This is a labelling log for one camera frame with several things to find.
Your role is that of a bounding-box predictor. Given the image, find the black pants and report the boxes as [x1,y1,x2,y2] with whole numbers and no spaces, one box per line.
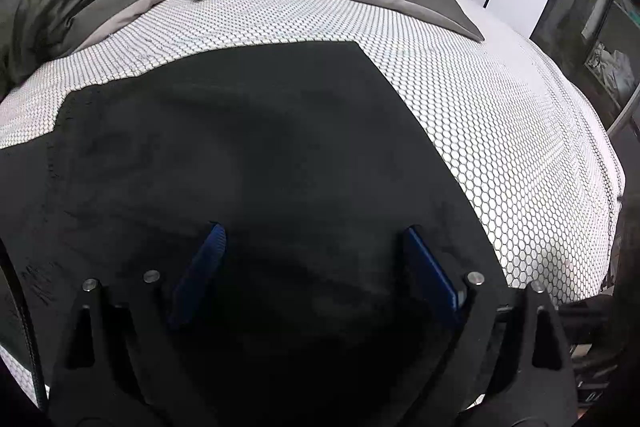
[0,40,511,427]

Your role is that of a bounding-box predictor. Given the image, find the dark shelving unit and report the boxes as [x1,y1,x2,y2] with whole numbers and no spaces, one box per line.
[532,0,639,136]

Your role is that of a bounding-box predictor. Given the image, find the white mattress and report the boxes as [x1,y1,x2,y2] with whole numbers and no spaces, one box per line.
[0,0,626,413]

